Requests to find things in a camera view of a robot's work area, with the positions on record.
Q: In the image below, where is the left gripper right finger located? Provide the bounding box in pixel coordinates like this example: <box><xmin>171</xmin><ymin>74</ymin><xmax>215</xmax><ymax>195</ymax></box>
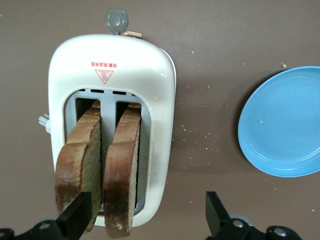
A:
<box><xmin>205</xmin><ymin>191</ymin><xmax>302</xmax><ymax>240</ymax></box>

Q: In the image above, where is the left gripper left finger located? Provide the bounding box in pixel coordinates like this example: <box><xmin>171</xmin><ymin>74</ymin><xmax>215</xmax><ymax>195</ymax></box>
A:
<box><xmin>0</xmin><ymin>191</ymin><xmax>92</xmax><ymax>240</ymax></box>

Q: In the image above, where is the brown bread slice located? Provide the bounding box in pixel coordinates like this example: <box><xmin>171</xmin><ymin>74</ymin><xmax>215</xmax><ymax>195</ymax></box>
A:
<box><xmin>54</xmin><ymin>99</ymin><xmax>103</xmax><ymax>233</ymax></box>
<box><xmin>103</xmin><ymin>102</ymin><xmax>143</xmax><ymax>239</ymax></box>

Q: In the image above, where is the blue plate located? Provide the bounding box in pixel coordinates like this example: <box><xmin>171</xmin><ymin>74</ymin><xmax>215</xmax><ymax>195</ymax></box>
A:
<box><xmin>237</xmin><ymin>65</ymin><xmax>320</xmax><ymax>178</ymax></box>

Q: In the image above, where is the white toaster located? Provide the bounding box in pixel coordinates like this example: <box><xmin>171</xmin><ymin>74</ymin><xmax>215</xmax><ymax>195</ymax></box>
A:
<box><xmin>38</xmin><ymin>7</ymin><xmax>178</xmax><ymax>228</ymax></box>

